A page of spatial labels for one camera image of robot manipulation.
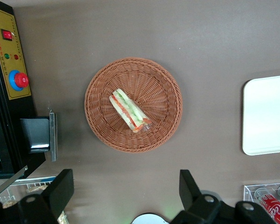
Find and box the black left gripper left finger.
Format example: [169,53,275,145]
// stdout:
[19,169,75,224]

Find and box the white wire rack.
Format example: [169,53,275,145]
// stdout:
[0,176,68,224]

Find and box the brown snack packet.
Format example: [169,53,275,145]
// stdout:
[57,211,67,224]
[1,200,18,210]
[27,183,49,193]

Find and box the red rocker switch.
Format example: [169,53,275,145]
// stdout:
[1,29,14,42]

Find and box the blue tape strip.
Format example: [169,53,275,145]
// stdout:
[31,176,57,182]

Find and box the triangle sandwich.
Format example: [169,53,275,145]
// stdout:
[108,88,152,134]

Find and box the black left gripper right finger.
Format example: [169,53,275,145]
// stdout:
[172,169,222,224]

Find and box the grey metal bar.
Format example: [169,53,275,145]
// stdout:
[0,165,28,202]

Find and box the red emergency stop button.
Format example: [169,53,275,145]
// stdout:
[8,70,29,91]

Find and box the cream plastic serving tray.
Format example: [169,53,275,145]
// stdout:
[242,74,280,156]

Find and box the black side bracket of machine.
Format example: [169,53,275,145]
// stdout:
[20,112,58,162]

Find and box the black machine with yellow panel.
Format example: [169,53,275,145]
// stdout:
[0,0,59,180]

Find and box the brown round wicker basket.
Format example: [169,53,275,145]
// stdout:
[84,57,184,154]

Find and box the clear acrylic bottle rack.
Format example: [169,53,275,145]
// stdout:
[243,182,280,224]

